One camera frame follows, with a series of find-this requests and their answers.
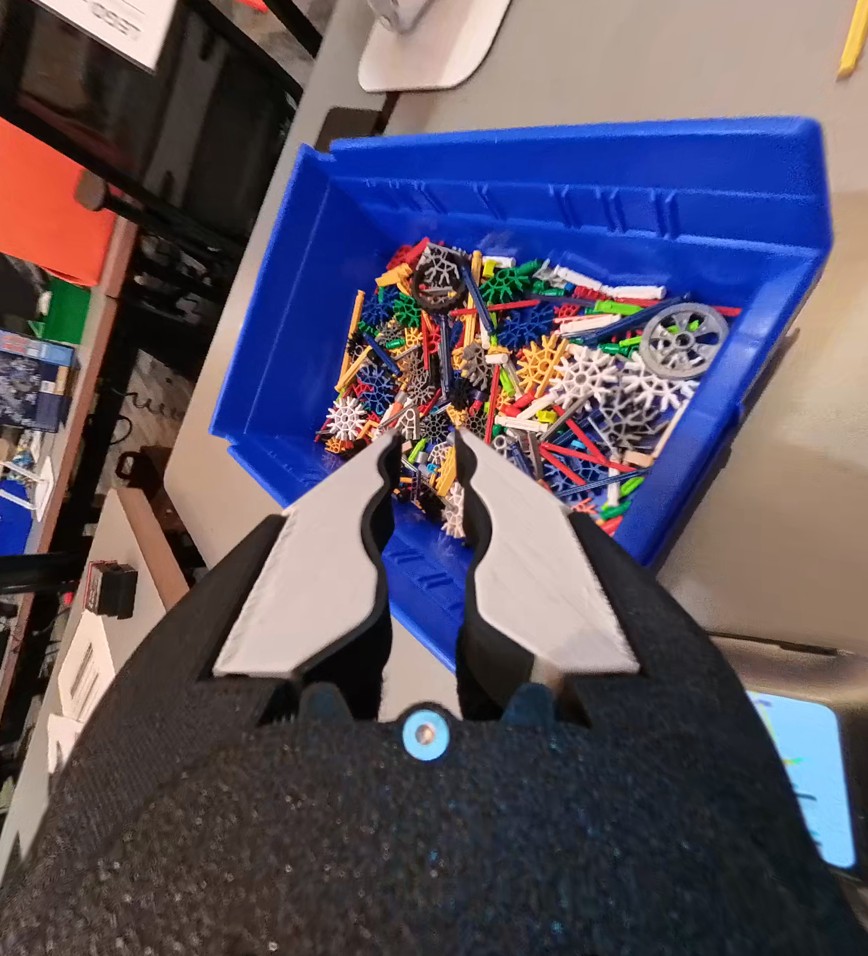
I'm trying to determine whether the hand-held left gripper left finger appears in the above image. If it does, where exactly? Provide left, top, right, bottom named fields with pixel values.
left=212, top=429, right=405, bottom=682

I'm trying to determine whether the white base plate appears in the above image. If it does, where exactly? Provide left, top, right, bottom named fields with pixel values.
left=358, top=0, right=513, bottom=94

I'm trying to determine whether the yellow plastic rod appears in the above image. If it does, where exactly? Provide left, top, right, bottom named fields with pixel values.
left=836, top=0, right=868, bottom=80

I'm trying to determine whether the orange storage bin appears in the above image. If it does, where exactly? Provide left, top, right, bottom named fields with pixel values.
left=0, top=111, right=120, bottom=288

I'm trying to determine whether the blue plastic storage bin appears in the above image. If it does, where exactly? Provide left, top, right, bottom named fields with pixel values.
left=209, top=114, right=834, bottom=673

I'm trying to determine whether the white label sign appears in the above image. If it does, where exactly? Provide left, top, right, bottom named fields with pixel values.
left=34, top=0, right=180, bottom=73

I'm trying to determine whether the white barcode paper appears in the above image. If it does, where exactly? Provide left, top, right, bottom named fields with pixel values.
left=55, top=611, right=117, bottom=724

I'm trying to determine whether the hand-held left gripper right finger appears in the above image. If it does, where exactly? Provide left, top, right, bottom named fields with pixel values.
left=451, top=428, right=641, bottom=687

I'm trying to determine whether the green storage bin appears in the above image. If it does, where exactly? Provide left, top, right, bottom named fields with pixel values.
left=29, top=276, right=93, bottom=346

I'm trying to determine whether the pile of colourful construction pieces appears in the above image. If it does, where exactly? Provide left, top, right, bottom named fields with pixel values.
left=315, top=238, right=743, bottom=540

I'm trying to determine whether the small black box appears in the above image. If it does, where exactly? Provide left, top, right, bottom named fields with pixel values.
left=82, top=559, right=139, bottom=621

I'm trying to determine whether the phone with lit screen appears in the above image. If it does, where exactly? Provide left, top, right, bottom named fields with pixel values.
left=746, top=689, right=859, bottom=872

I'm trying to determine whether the blue puzzle box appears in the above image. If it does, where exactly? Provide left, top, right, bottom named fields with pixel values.
left=0, top=323, right=78, bottom=434

